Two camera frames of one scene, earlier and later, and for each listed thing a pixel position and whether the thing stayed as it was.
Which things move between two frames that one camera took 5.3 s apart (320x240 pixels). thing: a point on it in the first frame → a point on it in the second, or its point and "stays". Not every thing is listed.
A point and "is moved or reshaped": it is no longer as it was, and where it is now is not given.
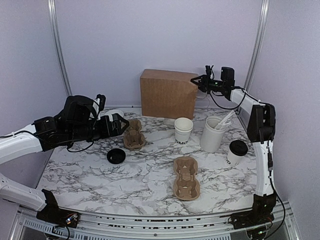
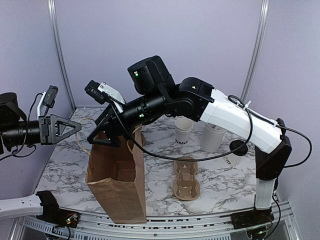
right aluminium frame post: x=258 y=44 stays
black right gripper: x=201 y=83 → x=107 y=124
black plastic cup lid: x=238 y=147 stays
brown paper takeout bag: x=168 y=94 is moved or reshaped
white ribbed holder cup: x=211 y=138 stays
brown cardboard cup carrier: x=186 y=186 stays
